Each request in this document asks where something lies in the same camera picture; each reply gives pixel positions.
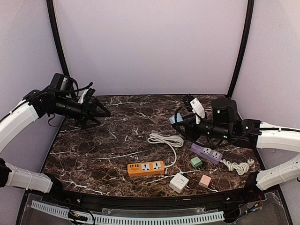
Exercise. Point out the white slotted cable duct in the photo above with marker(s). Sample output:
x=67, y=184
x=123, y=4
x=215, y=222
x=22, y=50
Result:
x=99, y=219

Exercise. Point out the black left frame post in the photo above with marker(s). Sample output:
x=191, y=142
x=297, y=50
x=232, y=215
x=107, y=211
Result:
x=56, y=37

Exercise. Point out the white cube adapter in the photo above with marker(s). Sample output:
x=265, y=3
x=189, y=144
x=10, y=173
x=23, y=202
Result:
x=178, y=183

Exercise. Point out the blue charger plug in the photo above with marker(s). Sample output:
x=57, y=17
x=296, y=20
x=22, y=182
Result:
x=176, y=118

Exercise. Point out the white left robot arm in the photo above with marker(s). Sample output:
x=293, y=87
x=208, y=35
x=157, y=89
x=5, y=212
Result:
x=34, y=106

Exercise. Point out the black front rail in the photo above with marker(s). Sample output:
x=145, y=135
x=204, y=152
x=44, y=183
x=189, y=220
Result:
x=222, y=200

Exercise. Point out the black right frame post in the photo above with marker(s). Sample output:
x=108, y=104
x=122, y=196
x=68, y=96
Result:
x=242, y=49

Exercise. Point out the green charger plug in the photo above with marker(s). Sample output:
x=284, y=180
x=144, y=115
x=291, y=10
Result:
x=196, y=162

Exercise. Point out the pink charger plug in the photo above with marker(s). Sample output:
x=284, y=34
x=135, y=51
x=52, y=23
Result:
x=205, y=181

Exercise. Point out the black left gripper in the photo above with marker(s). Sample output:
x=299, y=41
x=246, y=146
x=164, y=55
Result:
x=85, y=115

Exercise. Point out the black frame post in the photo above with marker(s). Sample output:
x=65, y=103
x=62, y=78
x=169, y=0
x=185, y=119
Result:
x=56, y=37
x=242, y=49

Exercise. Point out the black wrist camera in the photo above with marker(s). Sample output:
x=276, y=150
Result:
x=224, y=111
x=62, y=82

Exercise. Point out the orange power strip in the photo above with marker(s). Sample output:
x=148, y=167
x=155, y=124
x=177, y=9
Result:
x=146, y=168

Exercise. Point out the purple power strip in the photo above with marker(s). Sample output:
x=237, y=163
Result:
x=207, y=153

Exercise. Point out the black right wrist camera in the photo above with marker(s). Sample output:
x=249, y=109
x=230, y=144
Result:
x=224, y=111

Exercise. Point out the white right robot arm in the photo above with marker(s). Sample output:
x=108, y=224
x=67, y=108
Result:
x=248, y=133

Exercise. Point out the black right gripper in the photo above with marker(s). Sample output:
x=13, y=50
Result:
x=190, y=133

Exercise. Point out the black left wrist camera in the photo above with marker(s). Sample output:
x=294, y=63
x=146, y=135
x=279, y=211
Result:
x=62, y=82

